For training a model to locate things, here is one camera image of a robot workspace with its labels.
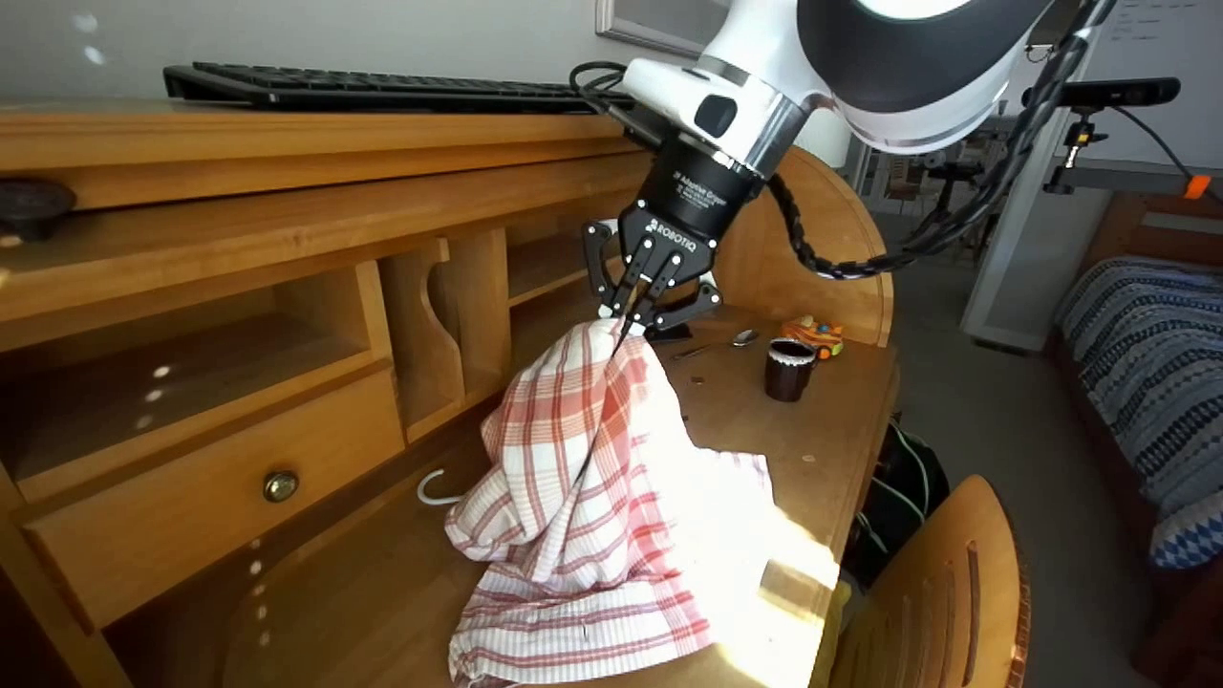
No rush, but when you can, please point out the dark brown cup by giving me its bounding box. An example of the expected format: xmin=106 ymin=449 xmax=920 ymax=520
xmin=760 ymin=335 xmax=823 ymax=408

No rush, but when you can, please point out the black roll-top handle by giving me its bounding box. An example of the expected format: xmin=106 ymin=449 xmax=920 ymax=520
xmin=0 ymin=177 xmax=80 ymax=244

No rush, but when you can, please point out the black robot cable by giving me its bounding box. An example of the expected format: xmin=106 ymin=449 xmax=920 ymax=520
xmin=760 ymin=0 xmax=1115 ymax=282

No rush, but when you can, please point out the black camera on stand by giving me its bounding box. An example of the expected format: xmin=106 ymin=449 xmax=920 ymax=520
xmin=1051 ymin=73 xmax=1185 ymax=198

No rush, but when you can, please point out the white wire clothes hanger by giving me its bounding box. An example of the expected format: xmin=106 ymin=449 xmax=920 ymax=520
xmin=413 ymin=464 xmax=467 ymax=511

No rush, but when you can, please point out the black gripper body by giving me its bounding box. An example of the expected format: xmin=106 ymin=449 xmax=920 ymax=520
xmin=610 ymin=125 xmax=772 ymax=297

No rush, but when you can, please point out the small colourful toy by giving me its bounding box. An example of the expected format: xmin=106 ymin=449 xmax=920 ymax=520
xmin=778 ymin=315 xmax=848 ymax=364

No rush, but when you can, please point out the white framed wall picture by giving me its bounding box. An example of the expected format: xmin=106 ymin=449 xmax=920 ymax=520
xmin=594 ymin=0 xmax=745 ymax=69

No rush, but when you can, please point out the black bag with cables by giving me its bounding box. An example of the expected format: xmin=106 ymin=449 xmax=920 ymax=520
xmin=842 ymin=417 xmax=955 ymax=593

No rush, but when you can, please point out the wooden roll-top desk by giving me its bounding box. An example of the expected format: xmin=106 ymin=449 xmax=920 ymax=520
xmin=0 ymin=101 xmax=901 ymax=688

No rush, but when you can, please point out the wooden chair back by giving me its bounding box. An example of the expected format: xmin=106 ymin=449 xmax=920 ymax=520
xmin=823 ymin=472 xmax=1036 ymax=688

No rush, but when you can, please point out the wooden desk drawer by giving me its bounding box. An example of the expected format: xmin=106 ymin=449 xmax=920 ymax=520
xmin=18 ymin=367 xmax=410 ymax=630

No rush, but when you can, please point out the red white checked cloth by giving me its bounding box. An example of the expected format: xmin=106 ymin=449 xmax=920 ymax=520
xmin=441 ymin=315 xmax=782 ymax=688

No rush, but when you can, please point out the bed with striped blanket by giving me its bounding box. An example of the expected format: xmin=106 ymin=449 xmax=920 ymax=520
xmin=1048 ymin=189 xmax=1223 ymax=580

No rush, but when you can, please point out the black computer keyboard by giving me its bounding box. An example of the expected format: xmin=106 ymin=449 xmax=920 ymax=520
xmin=159 ymin=56 xmax=641 ymax=120

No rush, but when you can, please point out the brass drawer knob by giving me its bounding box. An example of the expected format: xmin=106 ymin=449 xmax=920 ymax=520
xmin=260 ymin=468 xmax=304 ymax=509

